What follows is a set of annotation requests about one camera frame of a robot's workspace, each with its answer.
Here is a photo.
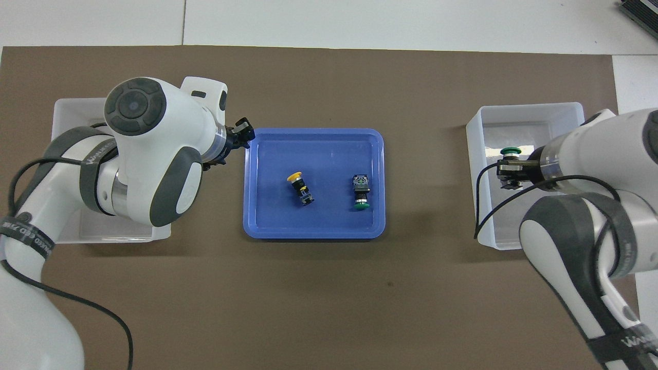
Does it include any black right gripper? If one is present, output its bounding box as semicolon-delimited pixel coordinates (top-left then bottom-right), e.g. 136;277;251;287
496;157;545;192

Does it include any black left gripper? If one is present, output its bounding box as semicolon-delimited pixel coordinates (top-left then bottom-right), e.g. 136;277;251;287
202;117;256;171

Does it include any yellow push button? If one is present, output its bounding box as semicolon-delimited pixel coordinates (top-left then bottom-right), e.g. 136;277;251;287
286;172;315;207

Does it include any translucent white plastic box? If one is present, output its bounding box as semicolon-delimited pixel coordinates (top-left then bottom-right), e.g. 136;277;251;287
51;98;173;245
465;102;587;251

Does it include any blue plastic tray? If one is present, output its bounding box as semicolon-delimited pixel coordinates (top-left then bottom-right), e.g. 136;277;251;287
243;128;387;241

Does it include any brown paper mat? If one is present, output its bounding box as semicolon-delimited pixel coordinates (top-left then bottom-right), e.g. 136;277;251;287
0;45;641;370

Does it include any black ribbed device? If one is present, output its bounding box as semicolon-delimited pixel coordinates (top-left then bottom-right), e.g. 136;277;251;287
619;0;658;26

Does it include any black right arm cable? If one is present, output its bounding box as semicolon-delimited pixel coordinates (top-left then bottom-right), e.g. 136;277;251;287
473;163;623;240

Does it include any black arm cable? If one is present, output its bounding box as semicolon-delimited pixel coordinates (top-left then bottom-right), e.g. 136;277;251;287
0;157;134;370
473;163;623;240

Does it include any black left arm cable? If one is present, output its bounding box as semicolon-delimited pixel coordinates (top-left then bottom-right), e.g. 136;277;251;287
0;157;134;370

